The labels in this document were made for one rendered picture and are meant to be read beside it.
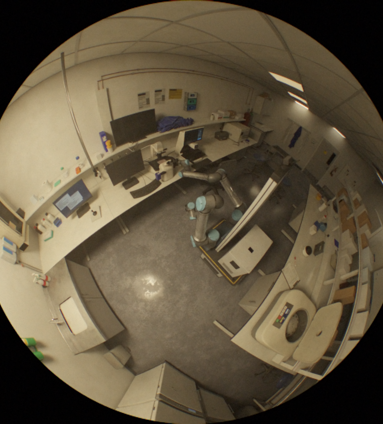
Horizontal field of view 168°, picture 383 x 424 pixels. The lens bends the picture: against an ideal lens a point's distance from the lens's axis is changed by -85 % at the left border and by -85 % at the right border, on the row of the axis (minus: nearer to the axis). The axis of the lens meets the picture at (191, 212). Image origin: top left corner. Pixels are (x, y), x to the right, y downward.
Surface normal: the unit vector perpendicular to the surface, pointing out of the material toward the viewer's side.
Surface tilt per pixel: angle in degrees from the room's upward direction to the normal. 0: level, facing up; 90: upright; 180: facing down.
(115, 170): 86
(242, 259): 0
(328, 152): 90
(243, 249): 0
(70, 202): 86
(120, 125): 86
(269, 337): 32
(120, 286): 0
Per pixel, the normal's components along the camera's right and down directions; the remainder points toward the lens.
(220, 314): 0.09, -0.54
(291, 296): -0.28, -0.80
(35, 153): 0.68, 0.65
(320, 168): -0.73, 0.54
